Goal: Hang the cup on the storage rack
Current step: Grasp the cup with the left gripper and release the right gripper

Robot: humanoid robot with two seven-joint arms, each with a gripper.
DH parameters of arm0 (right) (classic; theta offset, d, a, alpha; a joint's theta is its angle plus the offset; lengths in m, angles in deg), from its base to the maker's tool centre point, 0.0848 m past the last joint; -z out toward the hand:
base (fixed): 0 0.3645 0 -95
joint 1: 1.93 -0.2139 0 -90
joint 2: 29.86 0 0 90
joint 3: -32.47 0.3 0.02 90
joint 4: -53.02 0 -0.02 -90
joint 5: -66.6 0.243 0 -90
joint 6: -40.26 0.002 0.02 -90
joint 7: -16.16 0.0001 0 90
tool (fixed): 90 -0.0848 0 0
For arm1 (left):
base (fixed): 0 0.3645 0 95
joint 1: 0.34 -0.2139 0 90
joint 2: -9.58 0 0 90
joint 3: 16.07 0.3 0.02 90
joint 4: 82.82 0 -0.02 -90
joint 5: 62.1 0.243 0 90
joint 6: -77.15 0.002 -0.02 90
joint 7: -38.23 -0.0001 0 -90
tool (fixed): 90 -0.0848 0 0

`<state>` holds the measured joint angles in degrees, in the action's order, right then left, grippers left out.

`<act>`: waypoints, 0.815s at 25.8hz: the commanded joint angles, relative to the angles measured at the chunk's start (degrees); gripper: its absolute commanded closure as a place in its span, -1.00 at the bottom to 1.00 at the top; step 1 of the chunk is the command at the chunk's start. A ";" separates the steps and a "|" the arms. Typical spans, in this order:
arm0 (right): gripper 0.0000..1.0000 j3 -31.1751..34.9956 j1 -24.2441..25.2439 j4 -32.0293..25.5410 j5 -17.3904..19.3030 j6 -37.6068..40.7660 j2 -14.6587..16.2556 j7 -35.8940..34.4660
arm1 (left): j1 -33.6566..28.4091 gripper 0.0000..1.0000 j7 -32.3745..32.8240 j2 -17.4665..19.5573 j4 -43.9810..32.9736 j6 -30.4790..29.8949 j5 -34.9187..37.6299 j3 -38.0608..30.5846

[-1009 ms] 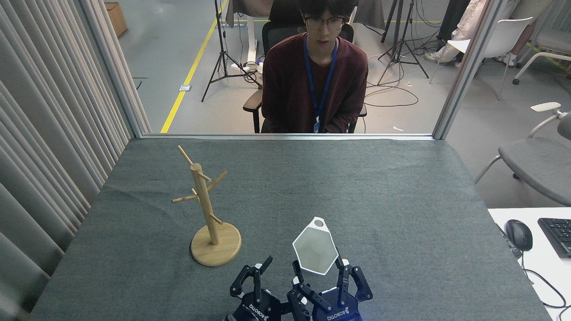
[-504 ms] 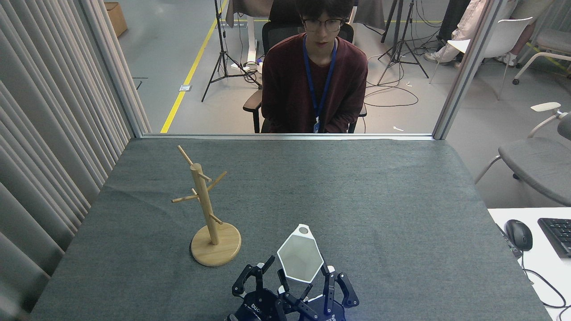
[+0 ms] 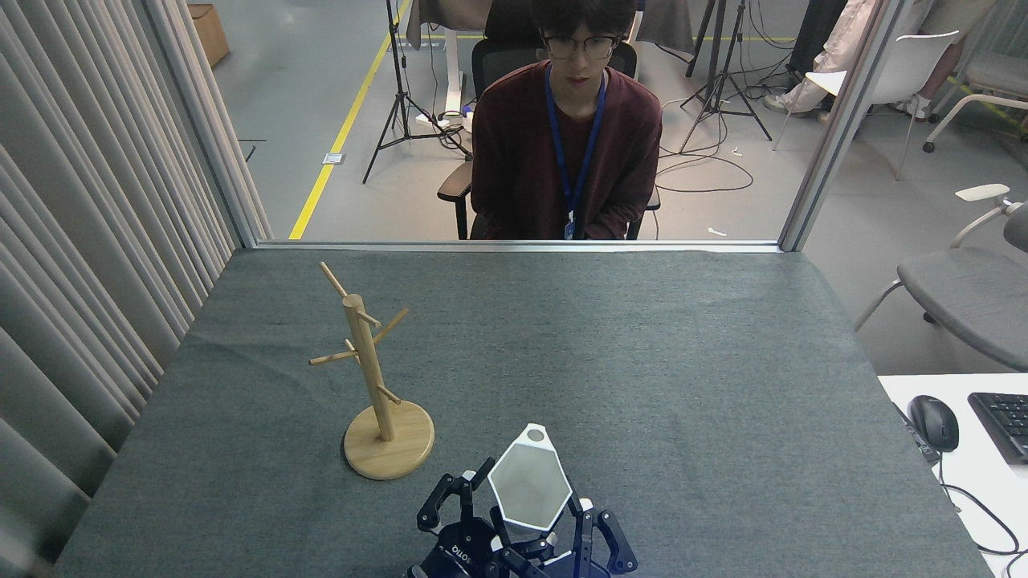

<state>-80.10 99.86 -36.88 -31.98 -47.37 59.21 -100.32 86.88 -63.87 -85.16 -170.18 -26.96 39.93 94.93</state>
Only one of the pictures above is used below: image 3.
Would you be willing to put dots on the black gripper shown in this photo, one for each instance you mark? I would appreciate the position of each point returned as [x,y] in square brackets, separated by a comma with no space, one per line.
[566,566]
[462,552]

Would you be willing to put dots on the white hexagonal cup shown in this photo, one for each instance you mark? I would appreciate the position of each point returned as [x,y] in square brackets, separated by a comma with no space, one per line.
[526,490]

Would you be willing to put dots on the wooden cup rack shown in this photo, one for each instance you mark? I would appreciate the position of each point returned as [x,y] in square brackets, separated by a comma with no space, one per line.
[389,445]

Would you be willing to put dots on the grey felt table cloth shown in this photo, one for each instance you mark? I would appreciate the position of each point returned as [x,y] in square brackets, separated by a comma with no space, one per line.
[642,385]

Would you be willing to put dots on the floor socket plate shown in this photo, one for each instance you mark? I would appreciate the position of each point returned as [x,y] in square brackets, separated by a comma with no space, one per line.
[334,158]

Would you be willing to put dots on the black computer mouse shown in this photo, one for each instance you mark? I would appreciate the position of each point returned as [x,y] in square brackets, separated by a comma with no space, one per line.
[936,421]

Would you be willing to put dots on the black tripod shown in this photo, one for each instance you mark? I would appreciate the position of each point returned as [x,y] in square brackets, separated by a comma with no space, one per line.
[723,88]
[397,88]

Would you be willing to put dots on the white standing desk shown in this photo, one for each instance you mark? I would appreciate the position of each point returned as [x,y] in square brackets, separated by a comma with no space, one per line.
[454,72]

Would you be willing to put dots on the black keyboard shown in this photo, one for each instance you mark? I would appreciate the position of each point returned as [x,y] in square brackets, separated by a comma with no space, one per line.
[1004,425]

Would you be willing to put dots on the black office chair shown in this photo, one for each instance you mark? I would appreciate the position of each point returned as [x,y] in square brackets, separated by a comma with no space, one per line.
[491,60]

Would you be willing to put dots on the grey padded chair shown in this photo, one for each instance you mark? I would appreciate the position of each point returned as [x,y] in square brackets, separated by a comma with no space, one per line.
[964,297]

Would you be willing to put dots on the black glasses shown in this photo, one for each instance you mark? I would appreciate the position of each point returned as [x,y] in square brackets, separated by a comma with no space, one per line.
[594,46]

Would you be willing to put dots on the beige pleated curtain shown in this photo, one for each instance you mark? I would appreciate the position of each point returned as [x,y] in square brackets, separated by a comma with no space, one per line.
[72,241]

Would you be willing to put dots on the cardboard box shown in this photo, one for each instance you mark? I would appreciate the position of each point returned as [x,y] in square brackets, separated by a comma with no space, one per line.
[210,32]

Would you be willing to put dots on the seated person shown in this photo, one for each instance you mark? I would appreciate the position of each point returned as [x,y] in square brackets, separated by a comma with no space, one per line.
[843,48]

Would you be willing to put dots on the white plastic chair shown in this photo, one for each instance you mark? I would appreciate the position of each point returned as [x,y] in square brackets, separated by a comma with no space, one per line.
[915,68]

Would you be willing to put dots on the grey chair with white legs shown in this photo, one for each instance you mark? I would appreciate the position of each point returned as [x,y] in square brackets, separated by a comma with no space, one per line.
[996,76]

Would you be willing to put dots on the silver frame post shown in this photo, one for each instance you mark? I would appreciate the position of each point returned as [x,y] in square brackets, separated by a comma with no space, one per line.
[201,120]
[835,128]

